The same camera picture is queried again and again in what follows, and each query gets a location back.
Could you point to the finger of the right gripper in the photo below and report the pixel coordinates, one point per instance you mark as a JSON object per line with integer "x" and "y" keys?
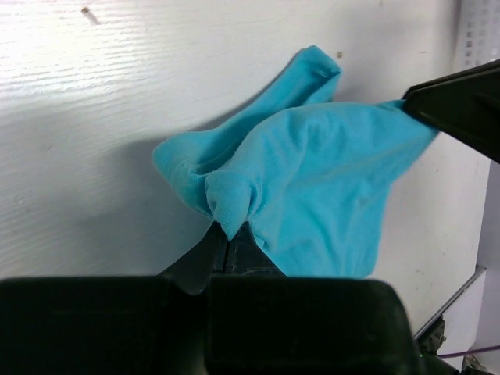
{"x": 464, "y": 105}

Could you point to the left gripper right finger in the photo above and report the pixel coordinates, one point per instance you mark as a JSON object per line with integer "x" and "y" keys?
{"x": 299, "y": 325}

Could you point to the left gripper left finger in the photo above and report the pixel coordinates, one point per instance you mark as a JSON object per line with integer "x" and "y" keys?
{"x": 111, "y": 325}

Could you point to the blue t-shirt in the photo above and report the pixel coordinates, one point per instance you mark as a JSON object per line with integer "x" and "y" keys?
{"x": 309, "y": 175}

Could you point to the white plastic laundry basket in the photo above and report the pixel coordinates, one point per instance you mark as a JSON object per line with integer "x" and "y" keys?
{"x": 477, "y": 41}

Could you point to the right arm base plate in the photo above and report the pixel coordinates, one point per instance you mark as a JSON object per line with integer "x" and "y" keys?
{"x": 430, "y": 340}

